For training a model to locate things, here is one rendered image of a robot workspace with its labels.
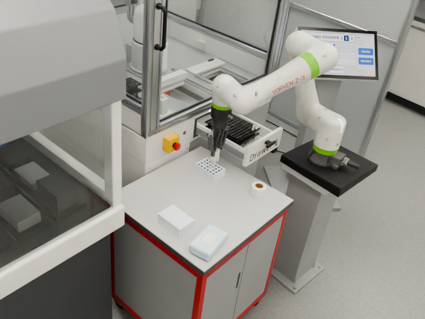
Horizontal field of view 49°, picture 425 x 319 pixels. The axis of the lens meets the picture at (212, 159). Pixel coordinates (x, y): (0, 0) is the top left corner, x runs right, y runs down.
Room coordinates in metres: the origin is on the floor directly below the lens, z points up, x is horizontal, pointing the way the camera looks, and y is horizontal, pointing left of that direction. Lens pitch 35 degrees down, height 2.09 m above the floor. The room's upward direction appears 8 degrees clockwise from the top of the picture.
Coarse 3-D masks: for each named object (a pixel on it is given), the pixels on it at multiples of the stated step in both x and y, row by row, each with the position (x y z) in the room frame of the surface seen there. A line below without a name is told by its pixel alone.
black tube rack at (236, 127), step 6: (228, 120) 2.08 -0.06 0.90; (234, 120) 2.09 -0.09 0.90; (240, 120) 2.10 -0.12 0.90; (210, 126) 2.05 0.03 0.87; (228, 126) 2.02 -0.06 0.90; (234, 126) 2.03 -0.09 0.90; (240, 126) 2.05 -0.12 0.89; (246, 126) 2.05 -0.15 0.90; (252, 126) 2.06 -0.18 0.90; (228, 132) 1.96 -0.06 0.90; (234, 132) 1.98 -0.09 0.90; (240, 132) 1.98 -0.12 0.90; (246, 132) 1.99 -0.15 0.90; (258, 132) 2.05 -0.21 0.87; (228, 138) 1.96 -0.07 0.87; (234, 138) 1.92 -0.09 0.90; (246, 138) 1.98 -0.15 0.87; (240, 144) 1.92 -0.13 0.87
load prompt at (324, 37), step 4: (312, 32) 2.80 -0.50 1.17; (316, 32) 2.80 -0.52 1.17; (320, 32) 2.81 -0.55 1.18; (312, 36) 2.78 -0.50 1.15; (316, 36) 2.79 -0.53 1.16; (320, 36) 2.79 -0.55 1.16; (324, 36) 2.80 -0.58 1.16; (328, 36) 2.81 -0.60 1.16; (332, 36) 2.81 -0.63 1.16; (336, 36) 2.82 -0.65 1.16; (340, 36) 2.83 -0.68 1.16; (344, 36) 2.83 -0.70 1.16; (348, 36) 2.84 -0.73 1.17; (352, 36) 2.85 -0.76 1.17; (320, 40) 2.78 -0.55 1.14; (324, 40) 2.79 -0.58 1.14; (328, 40) 2.79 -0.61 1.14; (332, 40) 2.80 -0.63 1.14; (336, 40) 2.81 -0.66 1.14; (340, 40) 2.81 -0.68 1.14; (344, 40) 2.82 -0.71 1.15; (348, 40) 2.82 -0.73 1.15; (352, 40) 2.83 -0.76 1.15
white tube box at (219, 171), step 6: (198, 162) 1.82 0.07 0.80; (210, 162) 1.85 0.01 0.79; (198, 168) 1.80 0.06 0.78; (204, 168) 1.79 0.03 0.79; (216, 168) 1.80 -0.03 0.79; (222, 168) 1.80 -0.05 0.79; (204, 174) 1.77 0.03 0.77; (210, 174) 1.75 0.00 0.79; (216, 174) 1.75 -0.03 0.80; (222, 174) 1.78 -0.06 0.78
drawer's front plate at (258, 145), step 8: (280, 128) 2.02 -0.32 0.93; (264, 136) 1.93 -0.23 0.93; (272, 136) 1.96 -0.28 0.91; (280, 136) 2.03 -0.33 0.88; (256, 144) 1.85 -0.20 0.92; (264, 144) 1.91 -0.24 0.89; (248, 152) 1.80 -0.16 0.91; (256, 152) 1.86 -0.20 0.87; (264, 152) 1.93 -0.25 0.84; (248, 160) 1.82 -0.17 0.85
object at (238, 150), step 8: (232, 112) 2.19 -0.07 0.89; (200, 120) 2.07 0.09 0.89; (248, 120) 2.13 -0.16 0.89; (200, 128) 2.00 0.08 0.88; (208, 128) 1.98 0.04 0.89; (264, 128) 2.06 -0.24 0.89; (200, 136) 2.00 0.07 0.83; (256, 136) 2.07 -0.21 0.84; (232, 144) 1.88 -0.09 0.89; (232, 152) 1.87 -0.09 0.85; (240, 152) 1.85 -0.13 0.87
